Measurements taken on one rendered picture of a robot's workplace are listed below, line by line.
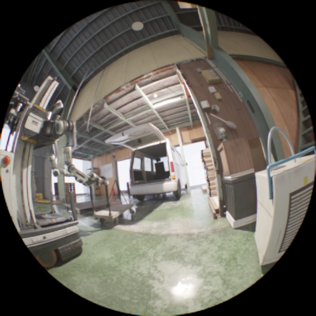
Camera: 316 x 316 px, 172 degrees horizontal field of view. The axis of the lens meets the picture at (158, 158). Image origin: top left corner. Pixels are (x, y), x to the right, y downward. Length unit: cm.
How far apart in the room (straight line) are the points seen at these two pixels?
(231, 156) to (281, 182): 69
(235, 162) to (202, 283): 99
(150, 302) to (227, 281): 39
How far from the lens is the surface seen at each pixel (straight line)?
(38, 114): 115
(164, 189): 277
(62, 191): 444
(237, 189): 105
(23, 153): 103
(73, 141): 115
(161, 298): 69
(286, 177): 53
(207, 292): 69
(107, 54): 550
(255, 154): 177
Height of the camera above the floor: 61
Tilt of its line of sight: 12 degrees up
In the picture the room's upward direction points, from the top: 8 degrees counter-clockwise
